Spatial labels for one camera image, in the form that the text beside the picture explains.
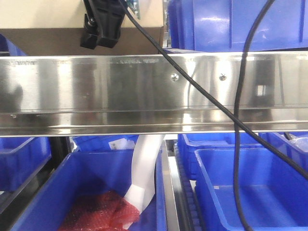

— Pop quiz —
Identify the blue bin lower right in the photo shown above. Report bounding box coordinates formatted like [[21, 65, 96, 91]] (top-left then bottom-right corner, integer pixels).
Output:
[[195, 148, 308, 231]]

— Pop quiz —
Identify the black cable vertical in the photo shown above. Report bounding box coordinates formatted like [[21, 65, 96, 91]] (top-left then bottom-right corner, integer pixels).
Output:
[[233, 0, 276, 231]]

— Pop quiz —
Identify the black cable diagonal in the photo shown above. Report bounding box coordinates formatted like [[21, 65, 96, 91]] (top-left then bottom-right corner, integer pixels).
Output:
[[119, 0, 308, 179]]

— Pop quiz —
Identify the red bubble wrap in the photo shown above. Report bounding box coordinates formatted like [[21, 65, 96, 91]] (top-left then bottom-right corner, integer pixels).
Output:
[[58, 191, 140, 231]]

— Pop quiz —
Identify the blue bin far left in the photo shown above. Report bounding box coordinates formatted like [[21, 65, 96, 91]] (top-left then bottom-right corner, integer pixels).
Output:
[[0, 137, 51, 192]]

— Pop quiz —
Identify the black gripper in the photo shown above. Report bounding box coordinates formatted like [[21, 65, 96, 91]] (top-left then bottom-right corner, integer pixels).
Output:
[[80, 0, 126, 49]]

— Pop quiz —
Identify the stainless steel shelf rail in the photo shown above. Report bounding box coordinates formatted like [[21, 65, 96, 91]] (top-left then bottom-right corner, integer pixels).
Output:
[[0, 51, 308, 137]]

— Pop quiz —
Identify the blue bin lower left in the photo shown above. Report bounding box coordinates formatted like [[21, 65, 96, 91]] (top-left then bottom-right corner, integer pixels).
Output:
[[12, 150, 167, 231]]

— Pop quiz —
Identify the blue bin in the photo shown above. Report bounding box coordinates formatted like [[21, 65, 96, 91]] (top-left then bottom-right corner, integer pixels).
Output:
[[195, 148, 308, 231], [167, 0, 308, 52], [0, 137, 51, 192], [12, 150, 167, 231], [177, 132, 265, 181]]

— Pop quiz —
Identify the blue bin behind right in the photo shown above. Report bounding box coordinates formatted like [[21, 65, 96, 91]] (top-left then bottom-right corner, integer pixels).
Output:
[[177, 132, 265, 181]]

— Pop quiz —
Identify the blue bin upper right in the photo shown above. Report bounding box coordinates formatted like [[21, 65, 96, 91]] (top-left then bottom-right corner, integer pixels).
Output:
[[167, 0, 308, 52]]

